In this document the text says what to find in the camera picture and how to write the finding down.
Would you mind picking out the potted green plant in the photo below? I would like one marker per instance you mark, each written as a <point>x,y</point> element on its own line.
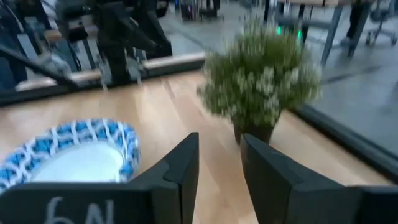
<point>261,81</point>

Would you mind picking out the blue patterned white bowl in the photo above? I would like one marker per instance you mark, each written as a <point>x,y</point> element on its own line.
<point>77,161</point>

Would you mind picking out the office chair base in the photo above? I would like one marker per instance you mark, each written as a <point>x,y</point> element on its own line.
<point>381,34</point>

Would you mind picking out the grey table leg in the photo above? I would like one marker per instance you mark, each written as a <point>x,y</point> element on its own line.
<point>331,34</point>

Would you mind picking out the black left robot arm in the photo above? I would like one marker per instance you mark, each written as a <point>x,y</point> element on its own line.
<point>115,18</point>

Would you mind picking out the person's leg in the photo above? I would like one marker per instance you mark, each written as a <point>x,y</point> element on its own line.
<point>357,21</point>

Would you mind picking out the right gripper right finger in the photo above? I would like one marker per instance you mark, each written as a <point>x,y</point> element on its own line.
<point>295,202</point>

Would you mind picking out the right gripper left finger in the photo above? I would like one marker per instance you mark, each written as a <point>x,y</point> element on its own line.
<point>140,202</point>

